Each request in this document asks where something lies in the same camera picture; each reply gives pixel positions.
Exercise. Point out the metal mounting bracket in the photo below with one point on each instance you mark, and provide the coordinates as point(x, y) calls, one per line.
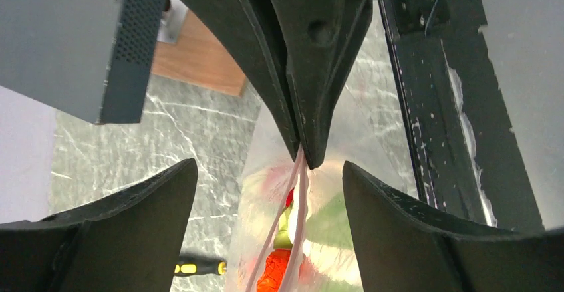
point(172, 20)

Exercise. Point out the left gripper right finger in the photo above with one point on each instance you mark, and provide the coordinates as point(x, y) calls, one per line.
point(403, 244)

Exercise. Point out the orange carrot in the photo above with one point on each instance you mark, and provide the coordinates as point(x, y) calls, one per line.
point(275, 268)

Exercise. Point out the dark grey box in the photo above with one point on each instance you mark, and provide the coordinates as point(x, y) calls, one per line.
point(88, 58)

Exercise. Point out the wooden block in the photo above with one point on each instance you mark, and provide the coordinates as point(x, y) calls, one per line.
point(200, 59)

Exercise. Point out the green cabbage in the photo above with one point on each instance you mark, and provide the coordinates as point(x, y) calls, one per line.
point(329, 225)

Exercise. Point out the clear zip top bag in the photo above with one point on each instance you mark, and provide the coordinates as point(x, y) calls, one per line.
point(367, 129)

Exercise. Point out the black yellow screwdriver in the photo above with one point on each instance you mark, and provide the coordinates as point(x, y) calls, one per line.
point(190, 265)

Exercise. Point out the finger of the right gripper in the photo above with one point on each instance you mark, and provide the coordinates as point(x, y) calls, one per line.
point(250, 32)
point(322, 38)

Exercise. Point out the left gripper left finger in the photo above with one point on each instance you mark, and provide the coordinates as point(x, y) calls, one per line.
point(127, 241)

